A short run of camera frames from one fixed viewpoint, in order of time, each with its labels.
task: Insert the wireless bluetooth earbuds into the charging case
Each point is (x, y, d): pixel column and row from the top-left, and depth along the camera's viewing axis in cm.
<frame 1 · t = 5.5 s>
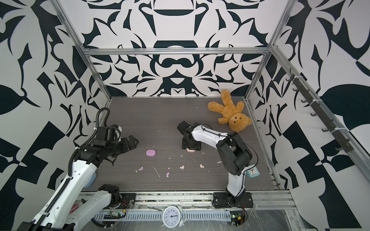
left hand: (130, 141, 76), fingers open
right hand: (188, 147, 91), fingers open
purple earbud left: (141, 168, 86), on the table
purple earbud right: (167, 174, 84), on the table
pink earbud left: (182, 167, 86), on the table
pink earbud right: (201, 166, 87), point 2 cm above the table
brown teddy bear: (237, 121, 98), point 9 cm above the table
teal small box: (257, 173, 83), point 3 cm above the table

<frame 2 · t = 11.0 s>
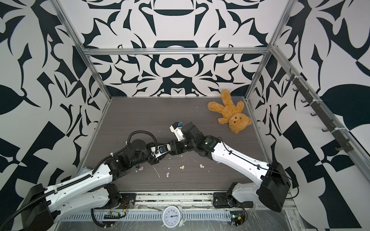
left hand: (166, 143, 75), fingers open
right hand: (166, 148, 71), fingers open
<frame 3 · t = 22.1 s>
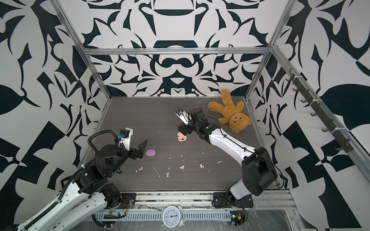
left hand: (137, 136, 70), fingers open
right hand: (184, 117, 84), fingers open
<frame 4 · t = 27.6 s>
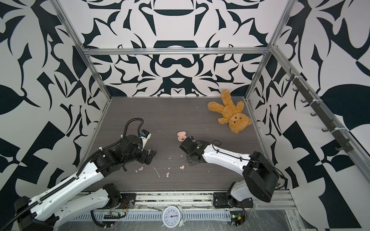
left hand: (148, 146, 75), fingers open
right hand: (193, 158, 84), fingers closed
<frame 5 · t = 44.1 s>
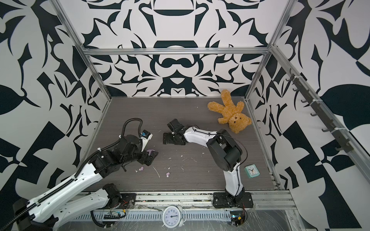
left hand: (150, 146, 74), fingers open
right hand: (168, 140, 92), fingers open
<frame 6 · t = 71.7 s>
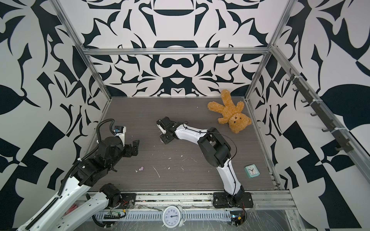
left hand: (128, 138, 73), fingers open
right hand: (165, 136, 95), fingers open
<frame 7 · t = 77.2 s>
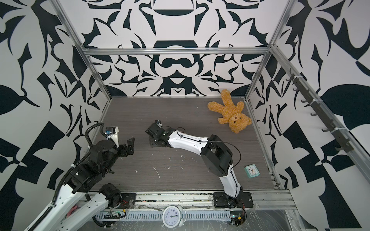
left hand: (123, 137, 71), fingers open
right hand: (152, 141, 86), fingers closed
